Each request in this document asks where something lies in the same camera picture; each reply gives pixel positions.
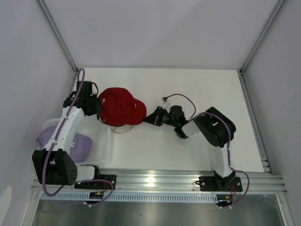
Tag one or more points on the lavender baseball cap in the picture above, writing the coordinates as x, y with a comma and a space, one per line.
80, 148

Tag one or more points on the aluminium mounting rail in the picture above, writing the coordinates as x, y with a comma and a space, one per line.
183, 181

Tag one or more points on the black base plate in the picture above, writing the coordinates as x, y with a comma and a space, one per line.
208, 184
100, 182

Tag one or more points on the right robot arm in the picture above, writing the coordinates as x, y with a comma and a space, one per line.
217, 129

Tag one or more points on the red baseball cap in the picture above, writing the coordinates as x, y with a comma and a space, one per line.
119, 108

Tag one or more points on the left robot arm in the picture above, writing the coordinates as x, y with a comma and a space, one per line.
53, 163

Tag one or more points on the white slotted cable duct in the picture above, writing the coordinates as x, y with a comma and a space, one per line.
132, 197

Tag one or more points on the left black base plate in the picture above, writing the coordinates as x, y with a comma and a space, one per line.
100, 182

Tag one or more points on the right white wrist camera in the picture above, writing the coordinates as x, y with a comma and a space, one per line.
165, 100

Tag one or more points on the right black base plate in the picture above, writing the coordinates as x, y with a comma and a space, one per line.
208, 184

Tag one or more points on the left aluminium frame post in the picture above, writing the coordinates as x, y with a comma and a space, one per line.
56, 33

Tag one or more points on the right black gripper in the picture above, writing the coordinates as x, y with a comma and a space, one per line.
155, 117

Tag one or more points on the aluminium frame post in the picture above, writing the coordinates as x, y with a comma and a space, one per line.
56, 33
263, 35

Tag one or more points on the right aluminium frame post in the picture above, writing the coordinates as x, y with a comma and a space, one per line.
263, 35

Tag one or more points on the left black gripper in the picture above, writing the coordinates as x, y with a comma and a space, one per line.
97, 109

